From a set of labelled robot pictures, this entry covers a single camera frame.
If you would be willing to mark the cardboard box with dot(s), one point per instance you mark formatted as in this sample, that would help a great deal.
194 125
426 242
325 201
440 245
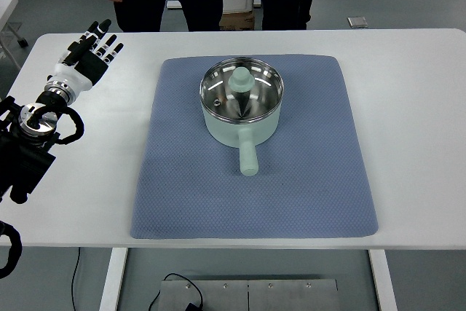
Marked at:
241 21

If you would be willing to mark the green pot with handle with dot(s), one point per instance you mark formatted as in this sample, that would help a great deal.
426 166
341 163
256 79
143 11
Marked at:
244 137

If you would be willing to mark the glass lid with green knob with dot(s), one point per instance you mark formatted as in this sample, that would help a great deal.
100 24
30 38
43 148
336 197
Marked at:
241 90

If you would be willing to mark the metal base plate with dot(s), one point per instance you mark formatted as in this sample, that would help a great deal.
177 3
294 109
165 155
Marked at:
320 294

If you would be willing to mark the right white table leg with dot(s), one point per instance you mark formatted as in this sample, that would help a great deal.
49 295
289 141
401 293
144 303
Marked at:
382 280

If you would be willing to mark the white table leg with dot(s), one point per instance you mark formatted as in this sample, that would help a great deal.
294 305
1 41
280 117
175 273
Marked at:
114 278
382 280

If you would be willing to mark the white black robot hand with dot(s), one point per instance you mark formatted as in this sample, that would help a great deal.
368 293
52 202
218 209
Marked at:
76 74

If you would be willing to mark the metal floor socket plate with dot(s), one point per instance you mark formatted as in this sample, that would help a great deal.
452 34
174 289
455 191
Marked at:
357 22

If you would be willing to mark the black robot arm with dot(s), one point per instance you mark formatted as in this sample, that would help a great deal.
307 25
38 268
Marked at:
28 132

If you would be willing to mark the blue textured mat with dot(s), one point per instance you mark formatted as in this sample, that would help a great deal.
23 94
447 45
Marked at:
311 181

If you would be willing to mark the left white table leg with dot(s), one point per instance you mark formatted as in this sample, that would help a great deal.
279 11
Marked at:
114 278

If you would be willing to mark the black power adapter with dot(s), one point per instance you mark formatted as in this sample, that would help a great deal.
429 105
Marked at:
194 307

